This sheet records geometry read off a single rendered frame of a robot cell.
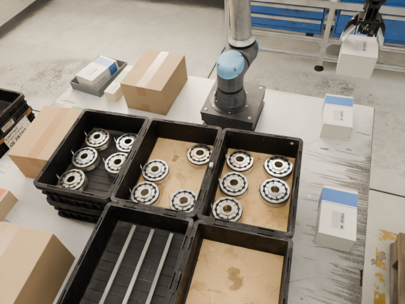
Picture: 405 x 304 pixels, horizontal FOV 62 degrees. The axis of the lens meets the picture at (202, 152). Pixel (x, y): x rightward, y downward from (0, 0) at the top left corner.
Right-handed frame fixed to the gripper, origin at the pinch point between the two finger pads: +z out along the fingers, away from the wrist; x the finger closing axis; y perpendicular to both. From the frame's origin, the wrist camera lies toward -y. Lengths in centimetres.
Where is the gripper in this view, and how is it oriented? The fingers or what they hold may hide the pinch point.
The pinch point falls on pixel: (358, 46)
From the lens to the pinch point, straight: 144.2
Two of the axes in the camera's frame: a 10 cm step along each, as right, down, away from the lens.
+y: -3.4, 7.4, -5.8
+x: 9.4, 2.2, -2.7
